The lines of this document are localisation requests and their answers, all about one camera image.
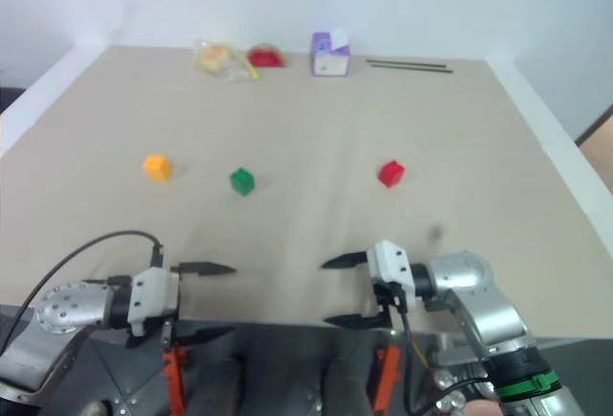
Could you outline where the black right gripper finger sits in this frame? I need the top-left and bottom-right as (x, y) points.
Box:
(320, 250), (371, 271)
(324, 312), (385, 331)

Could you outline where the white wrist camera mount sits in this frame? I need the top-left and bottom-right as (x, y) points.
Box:
(367, 240), (416, 312)
(125, 266), (181, 338)

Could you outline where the purple white tissue box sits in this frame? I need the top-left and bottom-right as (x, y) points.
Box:
(308, 30), (354, 78)

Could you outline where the orange clamp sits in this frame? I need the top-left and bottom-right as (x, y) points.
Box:
(374, 344), (402, 413)
(161, 346), (189, 416)

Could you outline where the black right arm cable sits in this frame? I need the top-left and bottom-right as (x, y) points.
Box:
(392, 286), (494, 416)

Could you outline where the clear bag with bread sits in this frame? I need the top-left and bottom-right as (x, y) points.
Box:
(196, 38), (261, 84)

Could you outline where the green cube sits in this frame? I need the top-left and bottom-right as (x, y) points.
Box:
(229, 166), (256, 196)

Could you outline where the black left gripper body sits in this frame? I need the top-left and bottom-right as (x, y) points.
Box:
(160, 264), (184, 349)

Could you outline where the red item in clear wrap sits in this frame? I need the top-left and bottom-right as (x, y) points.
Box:
(246, 42), (287, 69)

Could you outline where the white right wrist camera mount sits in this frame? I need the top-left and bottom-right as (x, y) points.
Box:
(367, 240), (416, 312)

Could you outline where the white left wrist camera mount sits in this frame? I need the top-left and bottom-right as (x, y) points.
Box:
(125, 266), (181, 338)

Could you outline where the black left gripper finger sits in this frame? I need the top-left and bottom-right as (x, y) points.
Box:
(178, 261), (238, 278)
(170, 326), (236, 348)

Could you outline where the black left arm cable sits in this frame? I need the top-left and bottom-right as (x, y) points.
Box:
(0, 229), (167, 356)

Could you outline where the grey metal frame panel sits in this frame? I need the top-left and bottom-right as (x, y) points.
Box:
(28, 322), (485, 416)

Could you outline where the beige table cover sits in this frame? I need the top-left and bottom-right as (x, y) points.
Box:
(0, 44), (613, 340)

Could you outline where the orange cube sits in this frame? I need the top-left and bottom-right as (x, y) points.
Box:
(142, 153), (174, 184)

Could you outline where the thin black stick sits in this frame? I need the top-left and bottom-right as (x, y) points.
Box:
(372, 63), (454, 74)
(365, 58), (447, 69)

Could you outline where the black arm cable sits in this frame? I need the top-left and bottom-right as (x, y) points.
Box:
(392, 286), (494, 416)
(0, 229), (167, 356)

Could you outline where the red cube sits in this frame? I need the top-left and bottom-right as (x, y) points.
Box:
(376, 159), (406, 190)

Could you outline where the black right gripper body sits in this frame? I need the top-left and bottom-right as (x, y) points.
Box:
(372, 280), (409, 330)

